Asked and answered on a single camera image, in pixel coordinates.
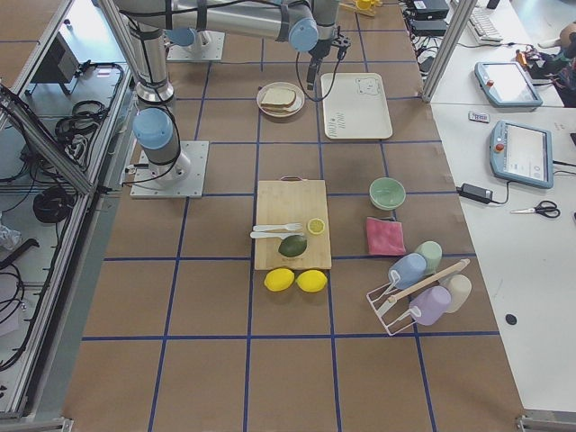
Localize teach pendant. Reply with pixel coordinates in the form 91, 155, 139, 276
489, 121, 554, 189
474, 62, 543, 108

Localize green avocado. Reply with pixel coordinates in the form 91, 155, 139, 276
278, 235, 308, 258

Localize blue mug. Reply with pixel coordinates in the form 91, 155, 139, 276
388, 253, 427, 290

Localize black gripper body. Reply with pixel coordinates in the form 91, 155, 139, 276
310, 26, 350, 63

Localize cream mug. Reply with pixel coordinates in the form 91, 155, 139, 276
439, 274, 472, 313

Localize yellow cup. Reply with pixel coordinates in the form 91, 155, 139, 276
354, 0, 383, 14

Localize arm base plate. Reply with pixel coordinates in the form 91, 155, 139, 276
166, 29, 225, 63
130, 140, 209, 199

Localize wooden cutting board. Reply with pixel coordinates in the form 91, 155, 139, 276
254, 180, 332, 270

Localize black power brick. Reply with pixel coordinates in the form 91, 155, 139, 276
456, 183, 493, 204

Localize yellow lemon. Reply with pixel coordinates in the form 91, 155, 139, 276
295, 269, 328, 293
264, 268, 295, 293

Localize white bread slice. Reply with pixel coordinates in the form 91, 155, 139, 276
260, 87, 296, 108

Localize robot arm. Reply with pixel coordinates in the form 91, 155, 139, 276
114, 1, 350, 194

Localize white wire mug rack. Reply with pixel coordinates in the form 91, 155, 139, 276
366, 258, 470, 336

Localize cream round plate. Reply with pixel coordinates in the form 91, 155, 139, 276
256, 82, 304, 118

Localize bottom bread slice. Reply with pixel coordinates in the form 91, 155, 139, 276
260, 95, 302, 113

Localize near teach pendant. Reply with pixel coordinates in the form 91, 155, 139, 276
489, 121, 554, 189

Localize yellow lemon right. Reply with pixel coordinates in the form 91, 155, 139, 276
295, 269, 328, 293

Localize far teach pendant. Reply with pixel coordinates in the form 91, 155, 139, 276
474, 62, 543, 108

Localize aluminium frame post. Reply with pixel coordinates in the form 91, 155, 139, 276
421, 0, 476, 103

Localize purple mug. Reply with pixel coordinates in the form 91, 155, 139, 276
409, 285, 452, 326

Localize black scissors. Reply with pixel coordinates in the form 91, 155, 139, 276
511, 200, 561, 219

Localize green mug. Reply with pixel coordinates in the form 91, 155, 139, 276
415, 240, 443, 275

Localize green bowl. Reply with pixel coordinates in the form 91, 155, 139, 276
369, 177, 406, 211

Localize white plastic knife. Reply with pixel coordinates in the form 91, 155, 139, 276
249, 231, 296, 239

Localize white plastic fork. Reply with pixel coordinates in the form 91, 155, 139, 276
252, 222, 302, 232

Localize lemon slice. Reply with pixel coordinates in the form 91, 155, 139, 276
307, 218, 326, 235

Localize cream bear serving tray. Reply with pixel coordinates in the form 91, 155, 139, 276
321, 73, 392, 140

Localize yellow lemon left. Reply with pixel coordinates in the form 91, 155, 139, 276
264, 268, 295, 293

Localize pink folded cloth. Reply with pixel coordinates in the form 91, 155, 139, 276
365, 217, 406, 257

